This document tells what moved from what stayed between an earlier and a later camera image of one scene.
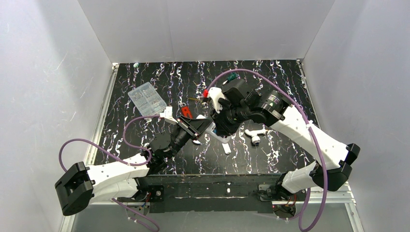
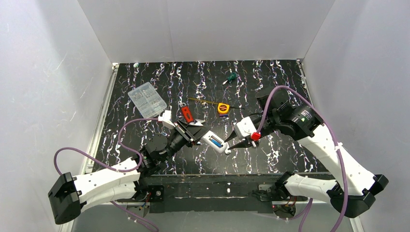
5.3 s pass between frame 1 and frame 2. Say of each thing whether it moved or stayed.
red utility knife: stayed
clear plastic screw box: stayed
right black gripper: moved
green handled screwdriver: stayed
